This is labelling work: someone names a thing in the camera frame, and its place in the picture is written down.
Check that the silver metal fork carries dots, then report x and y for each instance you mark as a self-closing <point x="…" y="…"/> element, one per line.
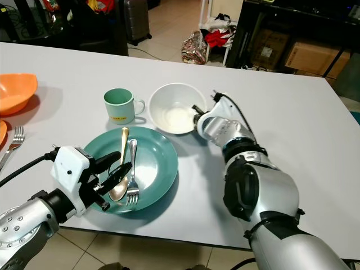
<point x="133" y="188"/>
<point x="16" y="143"/>

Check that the red and white clothes pile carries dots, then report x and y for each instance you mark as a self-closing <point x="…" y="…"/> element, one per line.
<point x="219" y="35"/>

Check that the teal green plate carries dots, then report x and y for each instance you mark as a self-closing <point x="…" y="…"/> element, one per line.
<point x="154" y="169"/>

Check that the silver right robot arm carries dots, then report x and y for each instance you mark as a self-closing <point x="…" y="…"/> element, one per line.
<point x="275" y="191"/>

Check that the black open shelf cabinet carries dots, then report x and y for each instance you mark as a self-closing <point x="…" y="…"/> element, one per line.
<point x="298" y="19"/>

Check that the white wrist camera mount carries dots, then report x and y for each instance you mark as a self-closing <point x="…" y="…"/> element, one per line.
<point x="218" y="112"/>
<point x="70" y="169"/>

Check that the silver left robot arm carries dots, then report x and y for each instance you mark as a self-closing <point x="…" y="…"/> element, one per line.
<point x="34" y="225"/>

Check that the patterned fabric bag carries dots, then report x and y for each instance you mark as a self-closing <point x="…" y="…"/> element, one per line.
<point x="196" y="48"/>

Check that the orange plastic bowl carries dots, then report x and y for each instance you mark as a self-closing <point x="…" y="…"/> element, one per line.
<point x="16" y="93"/>

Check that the dark grey suitcase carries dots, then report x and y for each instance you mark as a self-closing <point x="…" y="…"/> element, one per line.
<point x="138" y="19"/>

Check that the red and yellow bag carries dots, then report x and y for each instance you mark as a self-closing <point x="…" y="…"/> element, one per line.
<point x="98" y="5"/>

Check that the white metal rack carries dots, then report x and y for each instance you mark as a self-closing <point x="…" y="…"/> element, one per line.
<point x="205" y="11"/>

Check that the small cardboard box white label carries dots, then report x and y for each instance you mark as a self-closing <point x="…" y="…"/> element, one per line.
<point x="267" y="49"/>

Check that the large brown cardboard box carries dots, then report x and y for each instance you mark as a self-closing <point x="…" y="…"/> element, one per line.
<point x="315" y="59"/>

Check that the black sideboard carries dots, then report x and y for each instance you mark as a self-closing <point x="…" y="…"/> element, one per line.
<point x="56" y="31"/>

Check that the orange plastic plate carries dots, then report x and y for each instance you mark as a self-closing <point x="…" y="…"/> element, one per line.
<point x="3" y="135"/>

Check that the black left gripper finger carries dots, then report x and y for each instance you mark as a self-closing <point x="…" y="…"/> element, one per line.
<point x="104" y="163"/>
<point x="116" y="174"/>

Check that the mint green mug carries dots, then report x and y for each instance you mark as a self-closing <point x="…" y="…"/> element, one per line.
<point x="118" y="107"/>

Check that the white ceramic bowl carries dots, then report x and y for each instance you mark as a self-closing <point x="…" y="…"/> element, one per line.
<point x="171" y="109"/>

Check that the gold metal spoon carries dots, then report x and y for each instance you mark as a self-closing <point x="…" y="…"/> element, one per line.
<point x="124" y="146"/>

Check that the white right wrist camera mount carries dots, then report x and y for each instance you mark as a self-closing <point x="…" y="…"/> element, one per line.
<point x="218" y="112"/>

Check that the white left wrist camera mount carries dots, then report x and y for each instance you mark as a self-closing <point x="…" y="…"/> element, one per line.
<point x="70" y="169"/>

